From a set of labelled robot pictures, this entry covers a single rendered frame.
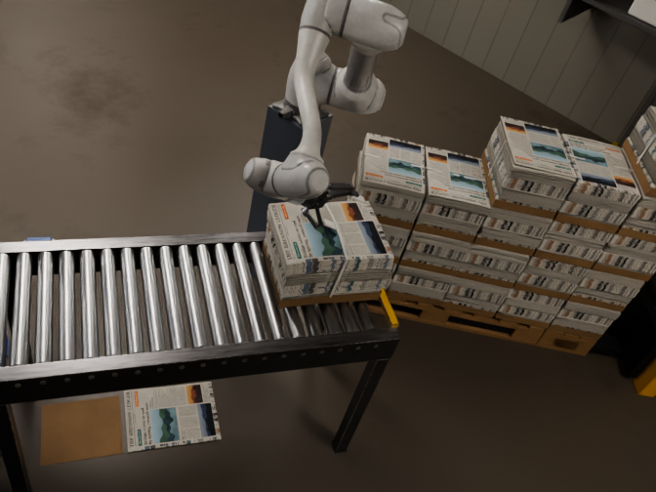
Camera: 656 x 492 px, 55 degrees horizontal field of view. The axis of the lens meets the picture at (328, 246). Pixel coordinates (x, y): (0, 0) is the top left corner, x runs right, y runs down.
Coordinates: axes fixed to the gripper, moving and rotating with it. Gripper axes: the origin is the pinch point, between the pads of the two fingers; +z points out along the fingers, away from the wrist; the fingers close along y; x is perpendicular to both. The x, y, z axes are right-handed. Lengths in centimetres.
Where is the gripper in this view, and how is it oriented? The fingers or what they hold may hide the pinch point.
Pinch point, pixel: (348, 213)
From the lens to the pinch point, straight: 212.4
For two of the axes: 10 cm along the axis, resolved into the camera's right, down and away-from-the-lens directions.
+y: -6.2, 6.4, 4.5
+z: 7.4, 2.8, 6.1
